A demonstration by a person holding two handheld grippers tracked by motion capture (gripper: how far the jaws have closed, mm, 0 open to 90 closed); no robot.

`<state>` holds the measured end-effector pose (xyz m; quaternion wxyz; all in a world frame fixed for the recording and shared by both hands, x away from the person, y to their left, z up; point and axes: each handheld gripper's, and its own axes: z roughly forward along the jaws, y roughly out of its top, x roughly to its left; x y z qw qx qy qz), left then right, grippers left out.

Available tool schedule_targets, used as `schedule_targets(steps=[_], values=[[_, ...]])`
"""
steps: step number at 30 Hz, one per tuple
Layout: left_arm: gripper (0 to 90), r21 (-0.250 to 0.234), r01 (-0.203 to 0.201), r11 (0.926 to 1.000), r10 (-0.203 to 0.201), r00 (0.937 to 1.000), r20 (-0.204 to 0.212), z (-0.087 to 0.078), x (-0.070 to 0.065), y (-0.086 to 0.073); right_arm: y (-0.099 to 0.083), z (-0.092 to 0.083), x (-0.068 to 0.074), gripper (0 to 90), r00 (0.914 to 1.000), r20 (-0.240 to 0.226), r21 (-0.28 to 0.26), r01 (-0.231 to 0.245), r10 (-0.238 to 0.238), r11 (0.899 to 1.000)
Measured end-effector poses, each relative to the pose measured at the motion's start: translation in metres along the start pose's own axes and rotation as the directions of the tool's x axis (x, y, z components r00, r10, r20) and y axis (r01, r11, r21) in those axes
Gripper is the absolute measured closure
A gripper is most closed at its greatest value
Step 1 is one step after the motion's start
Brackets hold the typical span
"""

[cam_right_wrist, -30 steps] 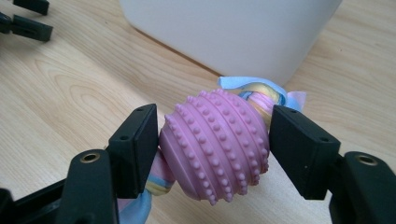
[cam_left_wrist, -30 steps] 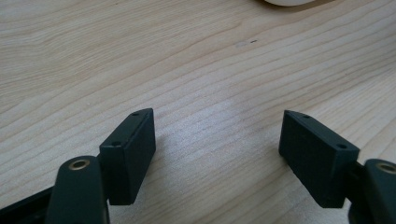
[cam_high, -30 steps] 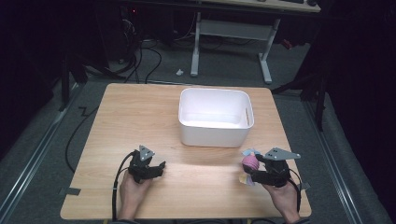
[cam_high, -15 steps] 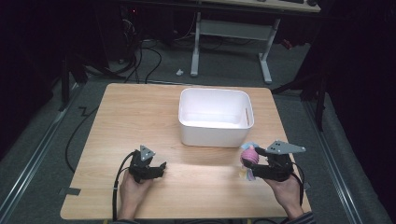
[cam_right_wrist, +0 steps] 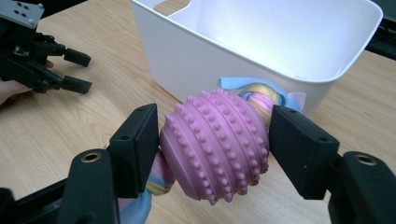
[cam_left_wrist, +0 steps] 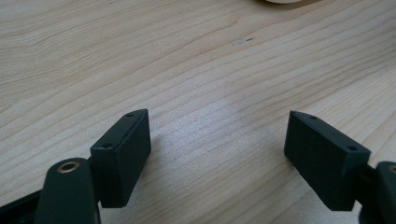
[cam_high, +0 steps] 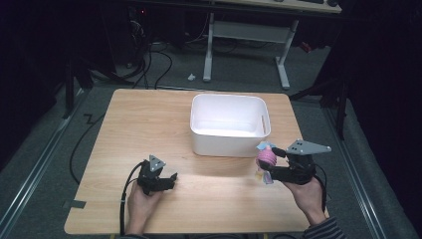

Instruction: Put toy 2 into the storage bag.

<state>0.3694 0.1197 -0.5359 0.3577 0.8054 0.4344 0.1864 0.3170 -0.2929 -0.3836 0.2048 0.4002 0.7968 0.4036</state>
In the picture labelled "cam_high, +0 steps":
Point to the white-legged wooden desk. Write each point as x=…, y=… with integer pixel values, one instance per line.
x=249, y=31

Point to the pink ball toy with tassels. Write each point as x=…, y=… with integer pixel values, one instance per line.
x=267, y=157

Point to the red object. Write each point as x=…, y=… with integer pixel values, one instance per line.
x=306, y=47

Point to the grey tape piece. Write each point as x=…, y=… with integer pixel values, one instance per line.
x=75, y=204

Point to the white paper scrap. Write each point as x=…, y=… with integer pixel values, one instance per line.
x=191, y=77

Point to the metal floor rail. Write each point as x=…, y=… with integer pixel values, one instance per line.
x=353, y=172
x=36, y=166

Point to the person's right hand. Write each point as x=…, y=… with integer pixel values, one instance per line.
x=307, y=197

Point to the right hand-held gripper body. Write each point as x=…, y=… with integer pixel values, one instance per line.
x=300, y=169

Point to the dark computer tower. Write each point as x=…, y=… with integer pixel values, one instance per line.
x=137, y=30

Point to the person's left hand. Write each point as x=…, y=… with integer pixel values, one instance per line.
x=141, y=207

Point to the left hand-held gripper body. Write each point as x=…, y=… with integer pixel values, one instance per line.
x=151, y=179

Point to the white plastic bin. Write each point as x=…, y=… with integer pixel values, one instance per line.
x=229, y=126

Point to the black stand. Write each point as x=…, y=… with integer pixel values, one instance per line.
x=69, y=89
x=338, y=99

